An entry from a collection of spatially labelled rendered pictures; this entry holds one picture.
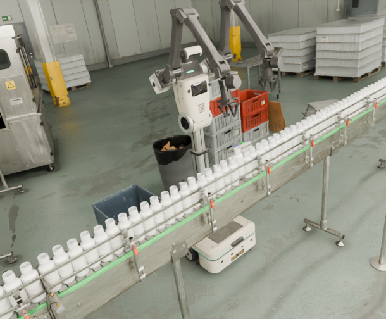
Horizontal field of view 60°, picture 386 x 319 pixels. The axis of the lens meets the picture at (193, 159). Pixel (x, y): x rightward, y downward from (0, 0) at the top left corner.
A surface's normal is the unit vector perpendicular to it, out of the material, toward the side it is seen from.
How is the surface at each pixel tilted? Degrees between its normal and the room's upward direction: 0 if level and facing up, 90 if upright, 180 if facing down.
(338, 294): 0
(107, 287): 90
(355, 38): 89
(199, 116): 90
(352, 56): 89
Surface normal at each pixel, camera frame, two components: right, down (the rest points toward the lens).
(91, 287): 0.65, 0.25
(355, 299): -0.12, -0.90
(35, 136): 0.38, 0.36
